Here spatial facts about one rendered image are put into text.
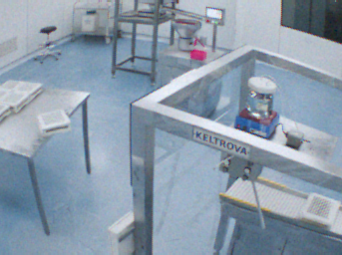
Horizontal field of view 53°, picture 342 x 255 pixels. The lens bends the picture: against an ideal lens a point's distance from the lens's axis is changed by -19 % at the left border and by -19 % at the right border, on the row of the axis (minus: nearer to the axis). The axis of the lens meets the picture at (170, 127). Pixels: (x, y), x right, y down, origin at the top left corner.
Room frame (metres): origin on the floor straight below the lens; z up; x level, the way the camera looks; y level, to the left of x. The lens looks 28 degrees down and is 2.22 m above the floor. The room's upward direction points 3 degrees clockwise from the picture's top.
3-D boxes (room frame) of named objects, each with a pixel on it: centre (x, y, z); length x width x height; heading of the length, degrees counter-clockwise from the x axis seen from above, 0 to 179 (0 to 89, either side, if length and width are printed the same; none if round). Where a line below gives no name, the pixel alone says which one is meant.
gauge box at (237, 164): (1.77, -0.38, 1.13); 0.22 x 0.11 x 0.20; 59
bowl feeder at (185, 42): (4.65, -0.18, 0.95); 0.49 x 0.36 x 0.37; 67
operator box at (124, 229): (1.25, 0.17, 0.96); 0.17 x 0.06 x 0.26; 149
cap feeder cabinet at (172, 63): (4.58, -0.20, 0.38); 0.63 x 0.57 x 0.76; 67
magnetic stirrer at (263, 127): (1.83, -0.44, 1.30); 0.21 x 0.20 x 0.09; 149
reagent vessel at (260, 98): (1.84, -0.44, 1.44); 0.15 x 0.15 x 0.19
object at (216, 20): (4.63, -0.45, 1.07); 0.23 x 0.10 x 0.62; 67
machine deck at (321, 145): (1.78, -0.62, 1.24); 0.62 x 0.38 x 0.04; 59
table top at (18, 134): (2.77, 1.55, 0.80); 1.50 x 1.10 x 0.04; 77
